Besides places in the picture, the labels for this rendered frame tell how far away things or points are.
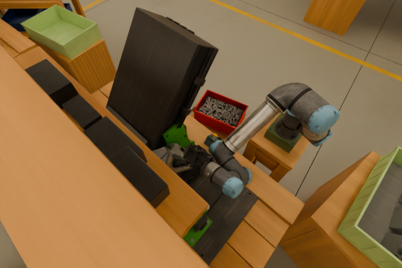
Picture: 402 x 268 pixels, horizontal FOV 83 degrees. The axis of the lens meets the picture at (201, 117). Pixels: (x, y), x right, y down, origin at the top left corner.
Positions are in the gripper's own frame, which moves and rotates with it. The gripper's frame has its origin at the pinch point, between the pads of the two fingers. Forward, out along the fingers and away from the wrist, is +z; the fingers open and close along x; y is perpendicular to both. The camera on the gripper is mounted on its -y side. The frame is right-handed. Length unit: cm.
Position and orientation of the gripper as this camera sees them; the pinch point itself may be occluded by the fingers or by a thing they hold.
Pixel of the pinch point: (174, 149)
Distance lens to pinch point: 106.2
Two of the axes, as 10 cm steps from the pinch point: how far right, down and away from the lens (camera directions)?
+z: -7.1, -4.0, 5.8
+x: -6.1, -0.6, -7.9
